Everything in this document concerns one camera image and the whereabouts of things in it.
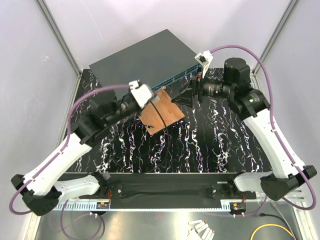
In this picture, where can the pile of white modules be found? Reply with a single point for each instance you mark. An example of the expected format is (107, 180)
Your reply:
(200, 230)

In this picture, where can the dark teal network switch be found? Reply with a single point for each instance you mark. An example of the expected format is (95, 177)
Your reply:
(158, 60)

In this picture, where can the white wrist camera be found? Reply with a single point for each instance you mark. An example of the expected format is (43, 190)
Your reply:
(204, 59)
(141, 93)

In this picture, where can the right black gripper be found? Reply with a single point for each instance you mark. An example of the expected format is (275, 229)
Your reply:
(196, 83)

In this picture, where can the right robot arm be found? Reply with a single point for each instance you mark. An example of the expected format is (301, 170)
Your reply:
(288, 172)

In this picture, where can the wooden board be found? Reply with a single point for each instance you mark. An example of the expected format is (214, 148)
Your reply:
(168, 110)

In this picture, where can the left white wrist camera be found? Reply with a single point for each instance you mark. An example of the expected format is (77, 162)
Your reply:
(141, 93)

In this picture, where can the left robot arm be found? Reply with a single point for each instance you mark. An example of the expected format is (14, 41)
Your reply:
(41, 190)

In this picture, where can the white slotted cable duct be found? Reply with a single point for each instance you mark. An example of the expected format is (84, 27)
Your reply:
(93, 206)

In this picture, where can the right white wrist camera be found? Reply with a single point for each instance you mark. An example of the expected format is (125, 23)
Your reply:
(204, 59)

